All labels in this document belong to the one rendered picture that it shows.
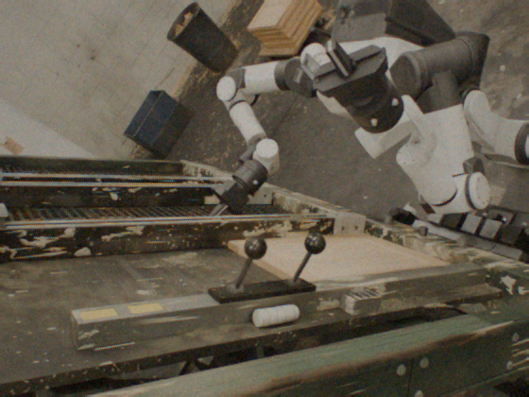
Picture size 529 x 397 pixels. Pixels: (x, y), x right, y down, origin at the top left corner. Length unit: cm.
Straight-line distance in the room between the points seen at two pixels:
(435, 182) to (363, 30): 45
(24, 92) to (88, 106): 70
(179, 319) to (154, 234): 44
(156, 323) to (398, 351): 35
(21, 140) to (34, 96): 146
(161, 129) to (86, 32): 155
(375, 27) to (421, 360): 79
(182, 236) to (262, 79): 57
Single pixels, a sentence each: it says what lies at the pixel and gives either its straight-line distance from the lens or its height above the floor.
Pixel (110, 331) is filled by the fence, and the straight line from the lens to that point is 76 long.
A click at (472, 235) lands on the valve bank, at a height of 74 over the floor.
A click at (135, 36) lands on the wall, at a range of 643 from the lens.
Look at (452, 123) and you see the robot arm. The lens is 112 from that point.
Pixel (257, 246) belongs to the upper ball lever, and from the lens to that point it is 76.
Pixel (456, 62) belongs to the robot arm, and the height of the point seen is 130.
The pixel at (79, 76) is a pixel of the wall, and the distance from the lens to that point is 626.
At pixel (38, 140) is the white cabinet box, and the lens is 482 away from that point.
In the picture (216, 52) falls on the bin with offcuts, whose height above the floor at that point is 20.
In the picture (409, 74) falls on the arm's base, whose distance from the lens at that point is 111.
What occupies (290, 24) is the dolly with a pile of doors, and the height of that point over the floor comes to 30.
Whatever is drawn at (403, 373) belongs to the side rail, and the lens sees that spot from 75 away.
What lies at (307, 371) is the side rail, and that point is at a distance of 63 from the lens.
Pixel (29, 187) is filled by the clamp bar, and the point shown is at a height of 168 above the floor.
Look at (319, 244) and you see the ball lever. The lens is 83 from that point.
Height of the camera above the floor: 200
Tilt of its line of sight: 33 degrees down
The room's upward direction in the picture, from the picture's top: 54 degrees counter-clockwise
